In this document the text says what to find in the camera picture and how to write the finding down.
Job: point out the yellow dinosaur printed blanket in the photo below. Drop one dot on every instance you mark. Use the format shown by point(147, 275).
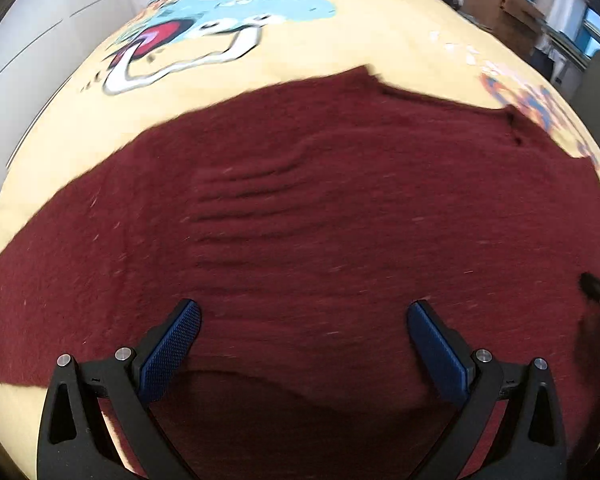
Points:
point(330, 45)

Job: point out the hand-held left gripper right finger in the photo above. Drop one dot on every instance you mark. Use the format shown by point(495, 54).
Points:
point(437, 345)

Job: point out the window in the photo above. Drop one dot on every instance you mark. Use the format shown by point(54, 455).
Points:
point(597, 30)

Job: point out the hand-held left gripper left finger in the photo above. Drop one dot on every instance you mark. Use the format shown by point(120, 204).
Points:
point(172, 340)

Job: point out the maroon knit sweater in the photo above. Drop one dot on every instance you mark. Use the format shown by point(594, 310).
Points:
point(305, 210)

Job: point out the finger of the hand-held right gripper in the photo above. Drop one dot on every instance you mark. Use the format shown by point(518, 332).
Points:
point(597, 287)

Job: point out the white wardrobe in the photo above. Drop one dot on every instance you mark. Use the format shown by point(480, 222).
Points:
point(40, 20)

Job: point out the wooden desk with drawers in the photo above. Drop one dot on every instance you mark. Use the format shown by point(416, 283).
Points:
point(500, 5)

